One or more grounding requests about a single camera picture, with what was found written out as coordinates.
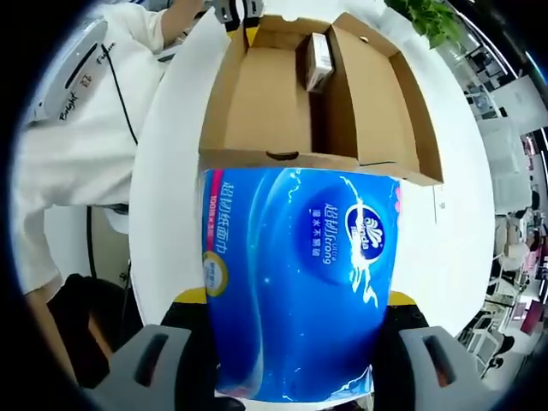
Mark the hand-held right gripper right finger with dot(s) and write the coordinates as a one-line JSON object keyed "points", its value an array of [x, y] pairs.
{"points": [[394, 342]]}

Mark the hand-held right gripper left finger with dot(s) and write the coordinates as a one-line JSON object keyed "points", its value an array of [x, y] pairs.
{"points": [[192, 355]]}

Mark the small white carton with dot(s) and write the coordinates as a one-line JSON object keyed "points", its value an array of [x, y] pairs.
{"points": [[320, 60]]}

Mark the brown cardboard shoe box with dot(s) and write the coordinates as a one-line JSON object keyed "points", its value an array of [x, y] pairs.
{"points": [[274, 107]]}

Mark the blue soft tissue pack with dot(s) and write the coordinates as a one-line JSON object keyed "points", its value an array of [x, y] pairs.
{"points": [[299, 278]]}

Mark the person's black trousers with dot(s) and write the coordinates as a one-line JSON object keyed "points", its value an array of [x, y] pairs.
{"points": [[98, 308]]}

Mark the white grey chest device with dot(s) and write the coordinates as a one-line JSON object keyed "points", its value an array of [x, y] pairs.
{"points": [[73, 68]]}

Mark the green plant in white pot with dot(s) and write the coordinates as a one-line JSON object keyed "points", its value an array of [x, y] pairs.
{"points": [[428, 17]]}

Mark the white desk partition panel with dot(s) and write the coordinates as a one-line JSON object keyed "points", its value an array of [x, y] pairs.
{"points": [[505, 171]]}

